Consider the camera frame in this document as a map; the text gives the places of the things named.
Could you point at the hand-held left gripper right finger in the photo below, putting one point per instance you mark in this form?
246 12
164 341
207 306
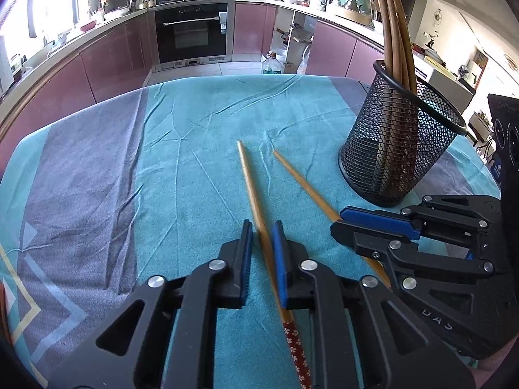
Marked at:
279 267

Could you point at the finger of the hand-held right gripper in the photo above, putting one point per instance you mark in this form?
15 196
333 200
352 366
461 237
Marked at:
377 221
365 241

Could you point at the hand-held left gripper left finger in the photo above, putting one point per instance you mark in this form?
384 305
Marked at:
246 267

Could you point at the black mesh holder cup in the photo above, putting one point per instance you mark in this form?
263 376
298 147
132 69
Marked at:
365 162

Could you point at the red patterned wooden chopstick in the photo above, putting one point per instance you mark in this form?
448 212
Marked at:
253 194
304 182

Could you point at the bundle of wooden chopsticks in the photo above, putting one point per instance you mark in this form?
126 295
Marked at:
399 65

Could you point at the person's right forearm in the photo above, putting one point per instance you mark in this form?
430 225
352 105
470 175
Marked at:
494 370

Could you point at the teal grey patterned tablecloth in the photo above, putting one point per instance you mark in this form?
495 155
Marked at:
182 170

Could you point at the yellow flat box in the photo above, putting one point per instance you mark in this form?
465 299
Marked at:
440 69

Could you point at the pink base cabinets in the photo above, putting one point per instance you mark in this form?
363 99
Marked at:
81 77
332 48

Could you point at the cooking oil bottle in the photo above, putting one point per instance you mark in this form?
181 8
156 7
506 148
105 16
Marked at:
272 65

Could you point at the round bamboo steamer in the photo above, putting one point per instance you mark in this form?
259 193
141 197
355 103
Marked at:
352 17

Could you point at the black built-in oven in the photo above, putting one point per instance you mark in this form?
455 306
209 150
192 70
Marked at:
190 36

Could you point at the white bowl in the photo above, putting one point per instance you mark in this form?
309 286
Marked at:
120 10

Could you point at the red bowl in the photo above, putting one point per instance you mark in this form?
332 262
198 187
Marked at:
87 25

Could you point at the kitchen window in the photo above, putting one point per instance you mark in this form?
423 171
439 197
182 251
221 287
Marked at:
48 4

